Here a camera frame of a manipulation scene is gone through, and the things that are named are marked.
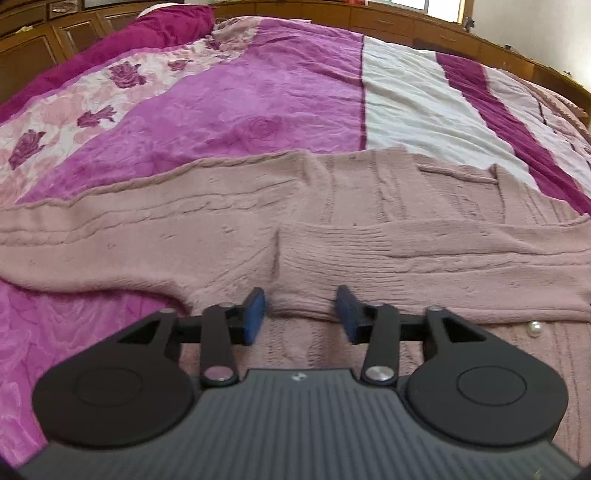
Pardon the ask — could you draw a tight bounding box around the wooden headboard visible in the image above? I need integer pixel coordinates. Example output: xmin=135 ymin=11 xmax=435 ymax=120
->
xmin=0 ymin=0 xmax=164 ymax=105

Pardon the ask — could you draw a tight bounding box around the pink knitted cardigan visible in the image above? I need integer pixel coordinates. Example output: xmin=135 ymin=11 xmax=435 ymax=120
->
xmin=1 ymin=148 xmax=590 ymax=463

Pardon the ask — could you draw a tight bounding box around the window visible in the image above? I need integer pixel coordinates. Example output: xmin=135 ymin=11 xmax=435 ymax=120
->
xmin=372 ymin=0 xmax=475 ymax=24

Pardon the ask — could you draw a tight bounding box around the pink purple floral bedspread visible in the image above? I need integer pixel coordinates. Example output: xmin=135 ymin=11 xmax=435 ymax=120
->
xmin=1 ymin=6 xmax=590 ymax=466

